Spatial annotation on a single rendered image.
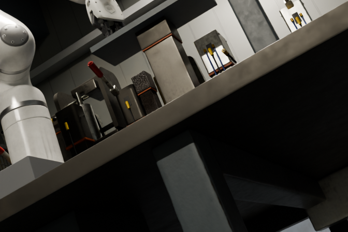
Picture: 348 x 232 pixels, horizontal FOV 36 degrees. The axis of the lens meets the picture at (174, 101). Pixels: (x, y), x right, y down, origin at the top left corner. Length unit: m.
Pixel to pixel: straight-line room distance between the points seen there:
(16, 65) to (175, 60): 0.42
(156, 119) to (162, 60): 0.63
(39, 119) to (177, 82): 0.38
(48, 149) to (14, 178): 0.18
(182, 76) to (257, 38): 0.22
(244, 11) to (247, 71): 0.63
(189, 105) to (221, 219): 0.19
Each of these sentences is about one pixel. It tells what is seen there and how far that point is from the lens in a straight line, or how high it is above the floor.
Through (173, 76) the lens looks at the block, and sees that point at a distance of 1.47.
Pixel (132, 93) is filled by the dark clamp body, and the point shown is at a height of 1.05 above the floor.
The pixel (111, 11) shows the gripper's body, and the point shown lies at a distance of 1.66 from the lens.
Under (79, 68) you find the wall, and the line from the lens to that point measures 4.21.
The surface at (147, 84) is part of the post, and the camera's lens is 1.65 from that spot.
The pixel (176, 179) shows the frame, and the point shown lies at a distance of 0.90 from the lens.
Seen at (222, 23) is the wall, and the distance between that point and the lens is 3.76.
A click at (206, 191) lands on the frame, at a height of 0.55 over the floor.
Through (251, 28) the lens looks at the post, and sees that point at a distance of 1.43.
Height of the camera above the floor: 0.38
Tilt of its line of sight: 21 degrees up
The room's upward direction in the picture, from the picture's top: 23 degrees counter-clockwise
